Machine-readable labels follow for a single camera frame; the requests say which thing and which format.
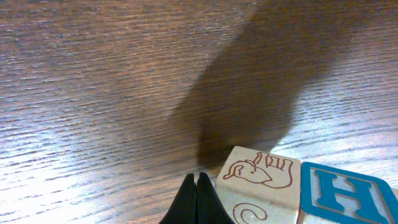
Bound wooden block red letter side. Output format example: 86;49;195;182
215;146;302;224

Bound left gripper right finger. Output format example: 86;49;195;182
197;172;234;224

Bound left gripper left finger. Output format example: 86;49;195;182
159;174;197;224

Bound wooden block blue H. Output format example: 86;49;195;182
297;162;397;224

